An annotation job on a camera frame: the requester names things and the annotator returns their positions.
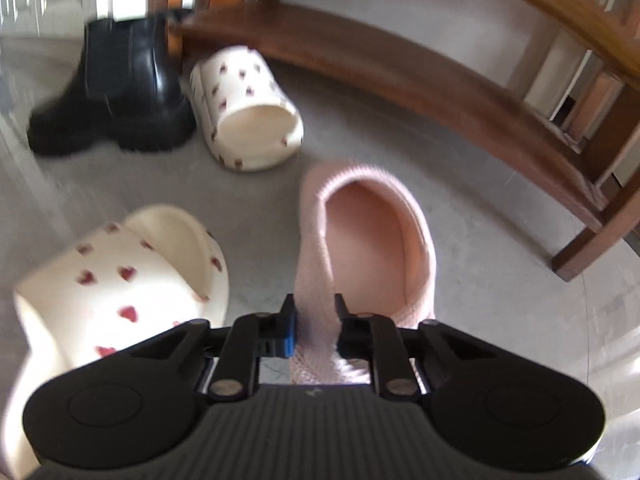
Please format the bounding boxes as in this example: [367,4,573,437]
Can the pink fabric slipper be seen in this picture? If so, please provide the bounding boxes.
[289,160,437,386]

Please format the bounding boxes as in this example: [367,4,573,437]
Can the wooden shoe rack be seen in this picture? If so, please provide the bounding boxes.
[150,0,640,281]

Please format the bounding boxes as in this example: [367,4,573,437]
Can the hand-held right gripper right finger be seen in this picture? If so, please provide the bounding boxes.
[334,294,506,402]

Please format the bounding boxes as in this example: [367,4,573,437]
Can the black leather boot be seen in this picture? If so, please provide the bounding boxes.
[26,10,197,157]

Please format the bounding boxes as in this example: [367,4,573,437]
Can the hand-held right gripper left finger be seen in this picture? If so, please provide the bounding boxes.
[120,294,299,402]

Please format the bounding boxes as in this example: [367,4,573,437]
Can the cream heart-print slipper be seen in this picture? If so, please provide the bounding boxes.
[189,45,304,173]
[12,204,231,478]

